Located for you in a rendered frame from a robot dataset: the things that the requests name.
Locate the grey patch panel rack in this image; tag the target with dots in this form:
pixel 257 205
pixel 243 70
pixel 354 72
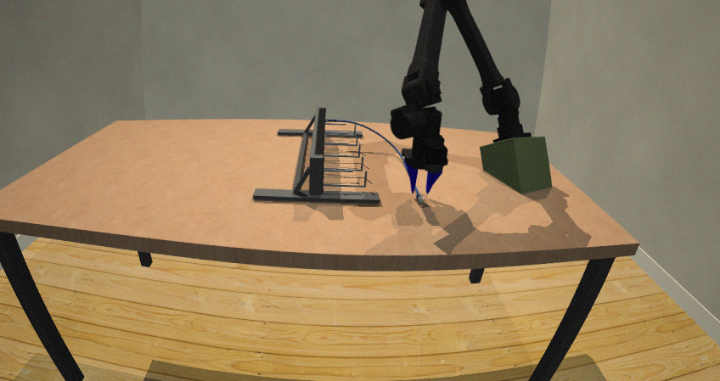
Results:
pixel 316 170

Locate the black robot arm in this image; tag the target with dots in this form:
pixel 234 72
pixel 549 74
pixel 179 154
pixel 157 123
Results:
pixel 412 120

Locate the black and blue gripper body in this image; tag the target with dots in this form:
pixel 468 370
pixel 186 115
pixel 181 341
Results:
pixel 408 158

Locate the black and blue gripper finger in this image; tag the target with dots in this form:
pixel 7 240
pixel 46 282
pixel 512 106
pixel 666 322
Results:
pixel 429 183
pixel 413 176

